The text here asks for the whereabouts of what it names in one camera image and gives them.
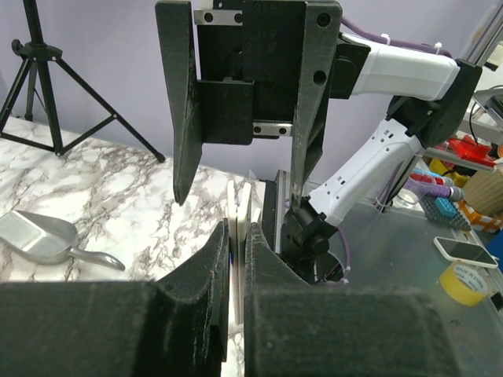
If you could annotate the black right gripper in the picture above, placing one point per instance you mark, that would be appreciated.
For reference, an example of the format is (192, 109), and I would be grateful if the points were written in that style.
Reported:
(262, 64)

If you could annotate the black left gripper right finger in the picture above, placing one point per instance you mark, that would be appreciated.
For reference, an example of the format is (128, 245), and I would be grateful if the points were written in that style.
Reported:
(294, 329)

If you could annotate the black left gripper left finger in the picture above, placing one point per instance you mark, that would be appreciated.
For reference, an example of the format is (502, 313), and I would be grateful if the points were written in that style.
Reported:
(175, 326)

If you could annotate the metal litter scoop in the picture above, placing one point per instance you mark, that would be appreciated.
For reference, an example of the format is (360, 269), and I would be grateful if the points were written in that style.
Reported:
(48, 241)

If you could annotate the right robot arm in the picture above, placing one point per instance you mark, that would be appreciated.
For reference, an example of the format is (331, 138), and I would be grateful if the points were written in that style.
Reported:
(430, 92)

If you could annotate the red plastic box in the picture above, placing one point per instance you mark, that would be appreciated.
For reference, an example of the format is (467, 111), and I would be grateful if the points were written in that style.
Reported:
(467, 149)

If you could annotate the yellow tape roll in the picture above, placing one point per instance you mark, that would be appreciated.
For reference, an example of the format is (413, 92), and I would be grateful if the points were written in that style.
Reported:
(464, 284)

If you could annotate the white smartphone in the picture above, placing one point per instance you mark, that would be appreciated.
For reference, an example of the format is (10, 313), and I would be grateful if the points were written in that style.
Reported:
(468, 253)

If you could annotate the purple marker pen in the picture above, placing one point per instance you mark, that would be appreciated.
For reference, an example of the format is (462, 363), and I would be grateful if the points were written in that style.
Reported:
(424, 185)

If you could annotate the blue toy brick block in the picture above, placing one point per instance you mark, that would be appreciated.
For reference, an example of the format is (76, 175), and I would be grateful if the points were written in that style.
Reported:
(443, 212)

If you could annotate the black music stand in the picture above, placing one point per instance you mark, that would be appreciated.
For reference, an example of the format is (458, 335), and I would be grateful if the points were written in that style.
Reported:
(114, 46)

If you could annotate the beige ribbed cup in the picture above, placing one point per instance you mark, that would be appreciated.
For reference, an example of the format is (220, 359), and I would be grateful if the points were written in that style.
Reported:
(483, 192)

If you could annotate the aluminium frame rail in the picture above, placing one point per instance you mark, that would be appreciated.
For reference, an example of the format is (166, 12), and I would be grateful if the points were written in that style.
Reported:
(485, 38)

